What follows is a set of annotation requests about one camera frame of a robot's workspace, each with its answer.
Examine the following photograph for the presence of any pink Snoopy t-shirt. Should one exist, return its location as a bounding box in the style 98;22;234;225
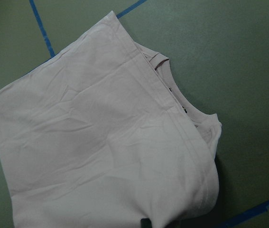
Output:
0;12;222;228

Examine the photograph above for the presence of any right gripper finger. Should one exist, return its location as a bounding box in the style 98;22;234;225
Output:
140;218;152;228

